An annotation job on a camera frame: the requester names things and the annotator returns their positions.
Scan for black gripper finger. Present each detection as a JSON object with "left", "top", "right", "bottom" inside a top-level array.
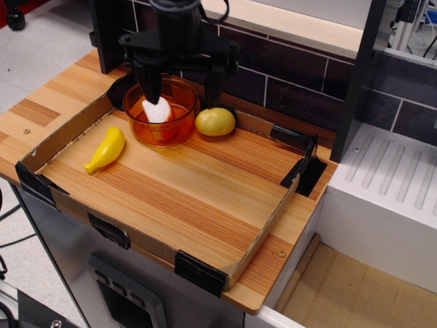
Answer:
[
  {"left": 132, "top": 59, "right": 162, "bottom": 105},
  {"left": 205, "top": 64, "right": 225, "bottom": 109}
]

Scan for yellow toy banana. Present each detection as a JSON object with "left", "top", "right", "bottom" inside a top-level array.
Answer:
[{"left": 83, "top": 126, "right": 126, "bottom": 174}]

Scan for cardboard fence with black tape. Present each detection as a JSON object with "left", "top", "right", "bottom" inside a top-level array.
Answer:
[{"left": 16, "top": 77, "right": 335, "bottom": 309}]

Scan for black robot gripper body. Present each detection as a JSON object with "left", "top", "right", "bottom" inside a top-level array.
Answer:
[{"left": 119, "top": 12, "right": 240, "bottom": 75}]

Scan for toy oven front panel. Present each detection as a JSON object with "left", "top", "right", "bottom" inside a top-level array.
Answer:
[{"left": 87, "top": 254, "right": 168, "bottom": 327}]

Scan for white toy sink drainboard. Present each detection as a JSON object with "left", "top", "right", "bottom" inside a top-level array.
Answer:
[{"left": 317, "top": 124, "right": 436, "bottom": 292}]

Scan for dark grey vertical post right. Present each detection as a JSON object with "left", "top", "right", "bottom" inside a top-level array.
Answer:
[{"left": 330, "top": 1, "right": 386, "bottom": 163}]

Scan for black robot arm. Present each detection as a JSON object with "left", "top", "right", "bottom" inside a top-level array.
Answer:
[{"left": 119, "top": 1, "right": 241, "bottom": 108}]

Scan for orange transparent plastic pot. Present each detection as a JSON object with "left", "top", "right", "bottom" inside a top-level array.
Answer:
[{"left": 123, "top": 77, "right": 200, "bottom": 146}]

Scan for black vertical post left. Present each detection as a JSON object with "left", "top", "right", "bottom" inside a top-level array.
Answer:
[{"left": 88, "top": 0, "right": 136, "bottom": 74}]

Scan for white orange salmon sushi toy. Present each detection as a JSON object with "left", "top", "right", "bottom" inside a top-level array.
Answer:
[{"left": 141, "top": 96, "right": 176, "bottom": 142}]

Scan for yellow toy potato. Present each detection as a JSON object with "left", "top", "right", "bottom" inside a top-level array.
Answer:
[{"left": 195, "top": 107, "right": 236, "bottom": 137}]

